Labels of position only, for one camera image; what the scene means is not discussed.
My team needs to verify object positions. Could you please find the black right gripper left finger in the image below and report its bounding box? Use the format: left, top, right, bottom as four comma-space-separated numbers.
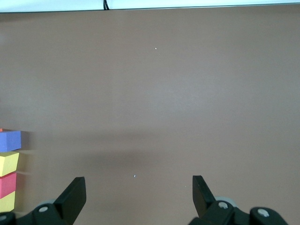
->
0, 177, 87, 225

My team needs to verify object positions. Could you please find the white table edge strip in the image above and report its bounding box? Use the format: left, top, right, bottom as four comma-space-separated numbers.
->
0, 0, 300, 14

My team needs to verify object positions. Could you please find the yellow foam cube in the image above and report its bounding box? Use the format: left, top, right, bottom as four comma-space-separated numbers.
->
0, 190, 16, 213
0, 151, 20, 177

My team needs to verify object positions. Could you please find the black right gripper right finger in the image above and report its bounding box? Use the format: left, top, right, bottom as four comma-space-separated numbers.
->
187, 175, 290, 225

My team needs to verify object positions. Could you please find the red foam cube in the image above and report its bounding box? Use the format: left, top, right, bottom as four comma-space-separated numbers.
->
0, 172, 17, 199

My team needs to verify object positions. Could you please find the purple foam cube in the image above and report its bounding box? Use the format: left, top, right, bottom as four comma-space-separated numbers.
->
0, 130, 22, 153

